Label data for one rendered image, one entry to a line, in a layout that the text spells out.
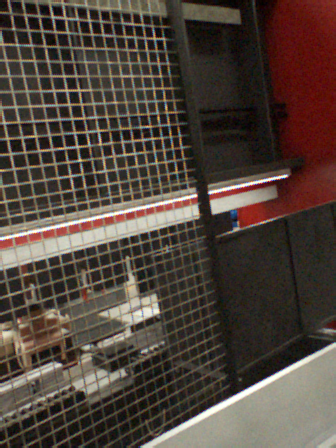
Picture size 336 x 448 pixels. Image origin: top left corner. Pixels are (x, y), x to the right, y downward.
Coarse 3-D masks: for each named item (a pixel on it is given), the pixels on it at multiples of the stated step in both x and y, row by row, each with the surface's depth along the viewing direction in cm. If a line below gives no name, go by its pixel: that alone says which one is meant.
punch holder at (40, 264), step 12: (36, 264) 157; (60, 264) 162; (72, 264) 165; (48, 276) 159; (60, 276) 162; (36, 288) 161; (48, 288) 159; (60, 288) 162; (72, 288) 165; (36, 300) 163; (48, 300) 159; (60, 300) 162
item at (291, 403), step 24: (312, 360) 14; (264, 384) 13; (288, 384) 14; (312, 384) 14; (216, 408) 12; (240, 408) 13; (264, 408) 13; (288, 408) 13; (312, 408) 13; (168, 432) 12; (192, 432) 12; (216, 432) 12; (240, 432) 12; (264, 432) 13; (288, 432) 13; (312, 432) 13
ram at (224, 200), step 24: (216, 192) 210; (240, 192) 220; (264, 192) 231; (120, 216) 178; (168, 216) 192; (0, 240) 149; (24, 240) 154; (48, 240) 159; (72, 240) 165; (96, 240) 171; (0, 264) 149
